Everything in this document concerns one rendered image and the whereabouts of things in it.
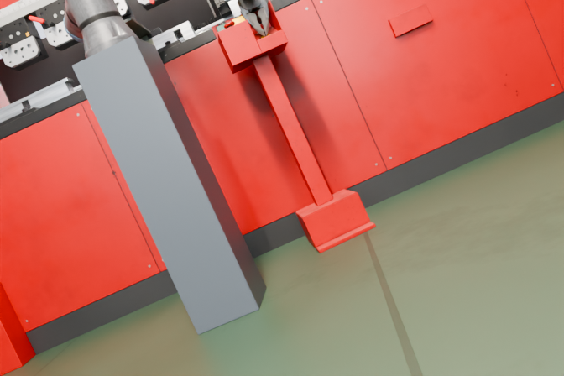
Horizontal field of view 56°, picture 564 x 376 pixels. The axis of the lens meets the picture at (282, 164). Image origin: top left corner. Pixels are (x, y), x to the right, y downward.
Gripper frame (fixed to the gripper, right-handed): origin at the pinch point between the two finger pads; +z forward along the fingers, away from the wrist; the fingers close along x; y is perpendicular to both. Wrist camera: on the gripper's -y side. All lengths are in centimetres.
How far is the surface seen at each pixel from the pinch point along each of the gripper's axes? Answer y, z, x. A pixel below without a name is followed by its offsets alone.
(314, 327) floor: -78, 67, 27
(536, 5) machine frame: 8, 30, -100
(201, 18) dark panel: 93, -28, 12
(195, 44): 26.8, -9.2, 22.3
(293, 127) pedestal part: -4.3, 33.3, 4.8
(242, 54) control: -6.9, 4.7, 10.6
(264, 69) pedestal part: -2.5, 11.5, 5.3
